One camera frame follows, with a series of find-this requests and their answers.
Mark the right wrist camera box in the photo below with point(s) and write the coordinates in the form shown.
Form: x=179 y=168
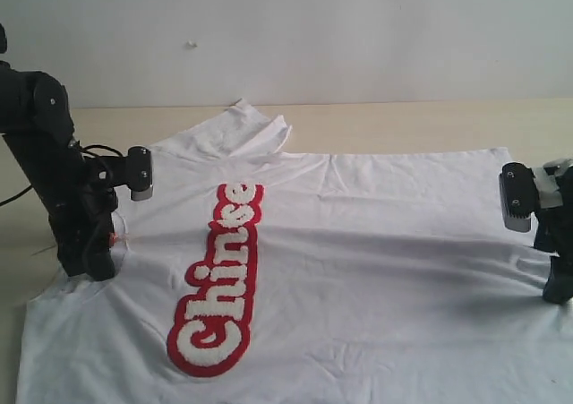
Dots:
x=525 y=192

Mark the white t-shirt red lettering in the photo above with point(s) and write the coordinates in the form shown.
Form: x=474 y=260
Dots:
x=253 y=275

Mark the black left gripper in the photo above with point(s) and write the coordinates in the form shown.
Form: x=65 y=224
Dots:
x=81 y=215

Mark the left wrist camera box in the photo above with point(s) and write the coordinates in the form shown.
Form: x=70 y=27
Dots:
x=135 y=171

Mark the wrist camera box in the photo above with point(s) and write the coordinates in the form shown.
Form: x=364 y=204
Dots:
x=525 y=192
x=135 y=171

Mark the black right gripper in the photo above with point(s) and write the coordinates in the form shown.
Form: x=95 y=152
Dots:
x=555 y=225

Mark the white wall hook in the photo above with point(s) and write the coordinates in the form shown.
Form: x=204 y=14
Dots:
x=191 y=44

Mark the orange neck label tag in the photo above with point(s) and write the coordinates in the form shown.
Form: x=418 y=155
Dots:
x=115 y=239

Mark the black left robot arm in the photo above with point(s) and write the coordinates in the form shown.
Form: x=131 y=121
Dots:
x=37 y=127

